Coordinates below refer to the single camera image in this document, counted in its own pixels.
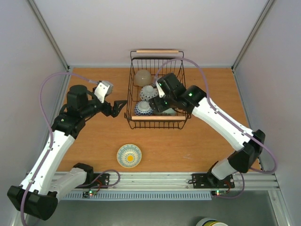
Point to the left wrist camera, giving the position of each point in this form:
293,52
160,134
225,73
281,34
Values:
102,90

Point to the white yellow blue container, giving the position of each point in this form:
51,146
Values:
210,222

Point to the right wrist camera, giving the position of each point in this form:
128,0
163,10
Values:
158,86

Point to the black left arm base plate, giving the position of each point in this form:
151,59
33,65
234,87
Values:
98,181

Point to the black wire dish rack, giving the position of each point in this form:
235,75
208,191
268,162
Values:
158,63

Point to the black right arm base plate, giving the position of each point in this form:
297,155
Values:
206,181

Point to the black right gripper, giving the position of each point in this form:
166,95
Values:
154,103

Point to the left small circuit board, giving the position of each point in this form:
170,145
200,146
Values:
89,194

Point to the yellow blue pattern bowl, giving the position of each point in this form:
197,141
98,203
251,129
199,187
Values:
129,156

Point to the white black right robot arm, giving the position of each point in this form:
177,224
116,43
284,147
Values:
193,100

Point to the red zigzag pattern bowl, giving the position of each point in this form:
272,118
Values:
143,108

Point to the beige leaf pattern bowl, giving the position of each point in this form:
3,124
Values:
142,78

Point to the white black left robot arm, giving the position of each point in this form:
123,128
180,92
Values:
37,195

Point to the slotted grey cable duct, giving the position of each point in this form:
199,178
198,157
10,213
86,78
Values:
142,196

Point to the mint green bowl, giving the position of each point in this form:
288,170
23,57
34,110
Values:
167,112

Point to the small circuit board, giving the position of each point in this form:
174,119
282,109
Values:
219,192
89,194

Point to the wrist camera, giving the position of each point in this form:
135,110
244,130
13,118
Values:
102,90
158,86

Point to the red diamond pattern bowl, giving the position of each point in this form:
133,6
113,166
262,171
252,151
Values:
148,92

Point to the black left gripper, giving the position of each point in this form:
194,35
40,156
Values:
115,110

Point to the right small circuit board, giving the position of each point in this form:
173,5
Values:
219,192

